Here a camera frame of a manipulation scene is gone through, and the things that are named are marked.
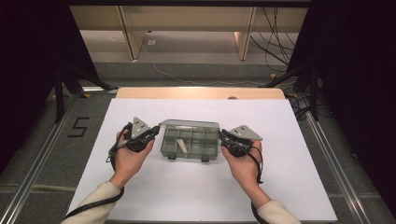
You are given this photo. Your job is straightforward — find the black floor cable bundle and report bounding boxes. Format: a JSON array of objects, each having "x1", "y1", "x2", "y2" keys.
[{"x1": 250, "y1": 7, "x2": 297, "y2": 66}]

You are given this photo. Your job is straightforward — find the person's left hand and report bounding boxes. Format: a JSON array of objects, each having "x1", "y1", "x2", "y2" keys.
[{"x1": 110, "y1": 130, "x2": 156, "y2": 189}]

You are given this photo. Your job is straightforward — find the wooden table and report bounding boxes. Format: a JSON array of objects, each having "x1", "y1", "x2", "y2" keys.
[{"x1": 115, "y1": 87, "x2": 286, "y2": 101}]

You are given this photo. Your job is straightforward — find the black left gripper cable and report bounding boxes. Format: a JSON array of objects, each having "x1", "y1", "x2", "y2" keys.
[{"x1": 64, "y1": 121, "x2": 134, "y2": 220}]

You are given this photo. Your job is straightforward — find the person's right hand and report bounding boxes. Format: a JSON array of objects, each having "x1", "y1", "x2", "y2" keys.
[{"x1": 221, "y1": 140, "x2": 264, "y2": 193}]

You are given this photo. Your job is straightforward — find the black metal stand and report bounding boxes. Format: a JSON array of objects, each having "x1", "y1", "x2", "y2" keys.
[
  {"x1": 53, "y1": 63, "x2": 120, "y2": 124},
  {"x1": 261, "y1": 63, "x2": 321, "y2": 122}
]

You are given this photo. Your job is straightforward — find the black curtain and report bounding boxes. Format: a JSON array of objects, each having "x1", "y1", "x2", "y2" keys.
[
  {"x1": 0, "y1": 0, "x2": 101, "y2": 175},
  {"x1": 286, "y1": 0, "x2": 396, "y2": 216}
]

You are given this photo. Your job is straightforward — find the gray translucent plastic storage box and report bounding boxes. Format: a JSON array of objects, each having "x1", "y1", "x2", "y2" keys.
[{"x1": 160, "y1": 119, "x2": 221, "y2": 162}]

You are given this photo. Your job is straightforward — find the black cables beside table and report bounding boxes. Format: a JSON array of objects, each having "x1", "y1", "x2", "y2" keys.
[{"x1": 284, "y1": 90, "x2": 312, "y2": 121}]

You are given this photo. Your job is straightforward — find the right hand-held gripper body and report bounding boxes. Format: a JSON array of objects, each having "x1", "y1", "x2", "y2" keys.
[{"x1": 223, "y1": 124, "x2": 263, "y2": 158}]

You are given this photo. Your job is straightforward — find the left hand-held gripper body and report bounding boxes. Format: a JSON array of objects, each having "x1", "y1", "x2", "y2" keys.
[{"x1": 124, "y1": 117, "x2": 151, "y2": 153}]

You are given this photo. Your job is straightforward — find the long white floor cable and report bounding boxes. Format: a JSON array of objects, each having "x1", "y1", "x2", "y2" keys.
[{"x1": 130, "y1": 43, "x2": 272, "y2": 87}]

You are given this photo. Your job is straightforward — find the white table sheet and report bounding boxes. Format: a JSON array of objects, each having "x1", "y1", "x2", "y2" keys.
[{"x1": 64, "y1": 98, "x2": 338, "y2": 222}]

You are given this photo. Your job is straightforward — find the aluminium floor rail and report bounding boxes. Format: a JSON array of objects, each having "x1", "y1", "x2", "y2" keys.
[
  {"x1": 298, "y1": 96, "x2": 372, "y2": 224},
  {"x1": 0, "y1": 92, "x2": 82, "y2": 224}
]

